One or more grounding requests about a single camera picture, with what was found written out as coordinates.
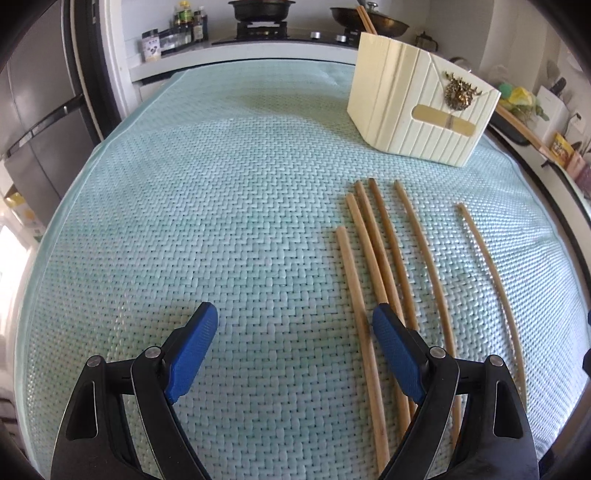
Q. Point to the white knife block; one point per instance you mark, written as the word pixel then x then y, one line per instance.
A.
pixel 551 115

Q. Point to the dark sauce bottle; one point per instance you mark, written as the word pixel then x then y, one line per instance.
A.
pixel 199 25

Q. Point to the yellow green cloth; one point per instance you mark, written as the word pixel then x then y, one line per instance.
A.
pixel 521 99

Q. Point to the white wall outlet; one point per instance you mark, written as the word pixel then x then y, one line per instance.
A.
pixel 576 117

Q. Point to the dark metal wok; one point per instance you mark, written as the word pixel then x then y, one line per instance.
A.
pixel 388 25

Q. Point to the pink cup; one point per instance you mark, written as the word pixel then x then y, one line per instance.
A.
pixel 579 164

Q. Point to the yellow white cardboard box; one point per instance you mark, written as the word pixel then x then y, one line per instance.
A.
pixel 21 207

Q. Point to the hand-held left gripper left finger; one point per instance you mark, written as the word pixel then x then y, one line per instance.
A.
pixel 194 350

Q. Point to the light blue woven towel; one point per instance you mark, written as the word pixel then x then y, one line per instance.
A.
pixel 207 207

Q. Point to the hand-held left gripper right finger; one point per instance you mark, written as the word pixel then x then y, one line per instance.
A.
pixel 397 350

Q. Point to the yellow cap oil bottle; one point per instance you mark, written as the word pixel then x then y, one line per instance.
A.
pixel 183 16

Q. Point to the black gas cooktop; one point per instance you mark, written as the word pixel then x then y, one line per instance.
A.
pixel 300 34

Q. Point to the cream ribbed utensil holder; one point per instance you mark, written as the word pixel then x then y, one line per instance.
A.
pixel 397 92

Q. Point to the white jar black lid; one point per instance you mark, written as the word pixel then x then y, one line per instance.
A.
pixel 151 46

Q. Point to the glass french press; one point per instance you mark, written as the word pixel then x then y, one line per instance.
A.
pixel 427 42

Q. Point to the black clay pot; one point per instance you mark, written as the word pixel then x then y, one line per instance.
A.
pixel 258 11

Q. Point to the grey refrigerator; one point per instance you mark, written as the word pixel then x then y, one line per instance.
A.
pixel 41 115

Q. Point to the group of wooden chopsticks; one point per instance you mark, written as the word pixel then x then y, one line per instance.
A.
pixel 352 277

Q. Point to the wooden cutting board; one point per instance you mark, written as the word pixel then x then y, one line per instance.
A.
pixel 531 136

